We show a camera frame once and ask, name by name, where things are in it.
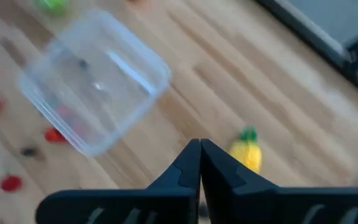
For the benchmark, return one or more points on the yellow toy pineapple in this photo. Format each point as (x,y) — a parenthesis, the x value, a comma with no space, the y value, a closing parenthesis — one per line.
(247,155)

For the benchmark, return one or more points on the dark toy blueberry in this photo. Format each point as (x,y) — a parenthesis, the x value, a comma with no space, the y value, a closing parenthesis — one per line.
(29,152)

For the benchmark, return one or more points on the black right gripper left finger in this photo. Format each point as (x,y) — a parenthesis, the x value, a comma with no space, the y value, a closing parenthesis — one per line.
(166,205)

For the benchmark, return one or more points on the leafless red toy strawberry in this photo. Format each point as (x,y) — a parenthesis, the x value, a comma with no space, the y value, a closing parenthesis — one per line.
(11,183)

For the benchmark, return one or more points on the black metal table frame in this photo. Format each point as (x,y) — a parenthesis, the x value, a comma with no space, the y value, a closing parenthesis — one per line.
(328,54)

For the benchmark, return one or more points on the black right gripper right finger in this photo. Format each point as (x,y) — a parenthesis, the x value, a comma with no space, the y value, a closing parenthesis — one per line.
(259,205)

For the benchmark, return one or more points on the green round toy fruit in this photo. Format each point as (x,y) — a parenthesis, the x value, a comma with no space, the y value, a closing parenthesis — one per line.
(53,5)

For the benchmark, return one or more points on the clear plastic tupperware container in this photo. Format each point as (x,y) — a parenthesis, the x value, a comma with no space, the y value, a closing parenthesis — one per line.
(98,84)

